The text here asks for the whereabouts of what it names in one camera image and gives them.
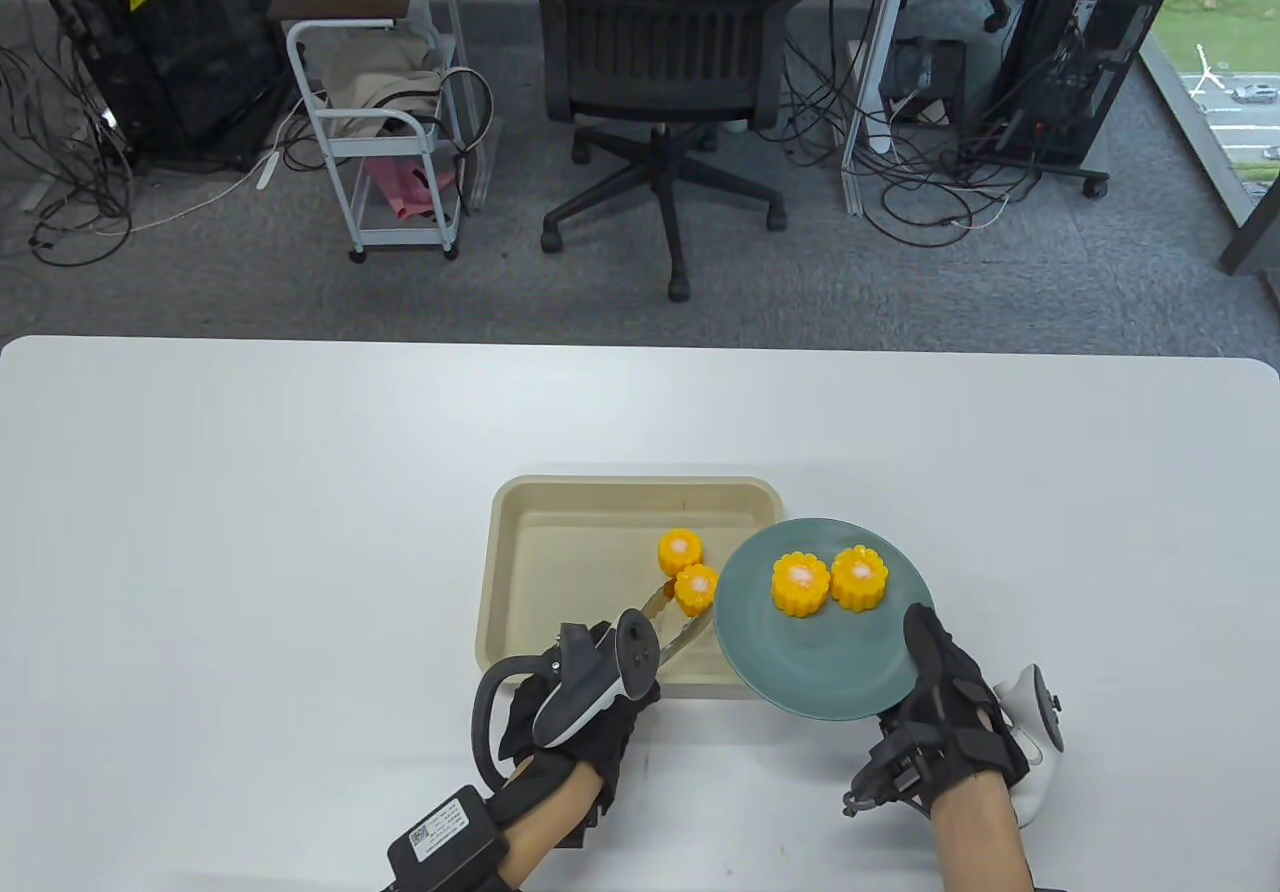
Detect person's right hand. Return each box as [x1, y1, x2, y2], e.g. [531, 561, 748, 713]
[842, 604, 1031, 820]

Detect person's left hand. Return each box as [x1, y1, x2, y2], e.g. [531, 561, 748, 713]
[497, 674, 663, 845]

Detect red-handled metal kitchen tongs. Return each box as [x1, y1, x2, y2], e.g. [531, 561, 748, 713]
[638, 580, 716, 678]

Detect teal round plate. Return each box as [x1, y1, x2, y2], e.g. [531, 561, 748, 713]
[713, 518, 936, 723]

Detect yellow corn chunk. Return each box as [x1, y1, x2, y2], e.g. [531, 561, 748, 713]
[830, 546, 891, 613]
[674, 563, 721, 619]
[657, 528, 704, 577]
[771, 552, 833, 619]

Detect person's right forearm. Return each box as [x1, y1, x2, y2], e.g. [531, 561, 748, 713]
[930, 772, 1036, 892]

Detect black and white left controller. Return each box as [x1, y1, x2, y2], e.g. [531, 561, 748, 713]
[530, 609, 663, 748]

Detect black and white controller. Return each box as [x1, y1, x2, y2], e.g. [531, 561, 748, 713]
[990, 664, 1066, 830]
[530, 609, 663, 748]

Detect black and white right controller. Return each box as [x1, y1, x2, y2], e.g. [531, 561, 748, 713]
[990, 664, 1066, 830]

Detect beige plastic tray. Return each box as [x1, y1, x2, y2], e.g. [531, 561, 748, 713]
[472, 475, 786, 701]

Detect pink bag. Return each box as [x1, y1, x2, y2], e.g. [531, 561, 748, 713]
[362, 154, 441, 223]

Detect white rolling cart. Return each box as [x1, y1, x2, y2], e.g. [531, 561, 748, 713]
[286, 20, 471, 263]

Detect small black equipment box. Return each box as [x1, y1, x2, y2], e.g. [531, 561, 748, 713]
[885, 37, 969, 123]

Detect white metal desk leg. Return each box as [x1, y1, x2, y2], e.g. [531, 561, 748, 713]
[840, 0, 921, 218]

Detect black computer tower on stand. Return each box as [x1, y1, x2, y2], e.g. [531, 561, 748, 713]
[960, 0, 1176, 198]

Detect beige cloth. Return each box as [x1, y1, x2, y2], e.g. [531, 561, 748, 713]
[322, 35, 446, 118]

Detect black mesh office chair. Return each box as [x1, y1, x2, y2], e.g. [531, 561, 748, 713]
[524, 0, 808, 303]

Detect black computer tower yellow sticker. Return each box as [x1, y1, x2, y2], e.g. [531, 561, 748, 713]
[30, 0, 291, 173]

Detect grey left glove cable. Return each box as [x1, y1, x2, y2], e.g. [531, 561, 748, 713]
[472, 654, 561, 791]

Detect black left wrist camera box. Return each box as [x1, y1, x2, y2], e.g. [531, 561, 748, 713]
[386, 784, 506, 892]

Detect tangle of black floor cables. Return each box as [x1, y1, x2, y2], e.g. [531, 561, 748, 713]
[780, 32, 1046, 248]
[0, 42, 136, 268]

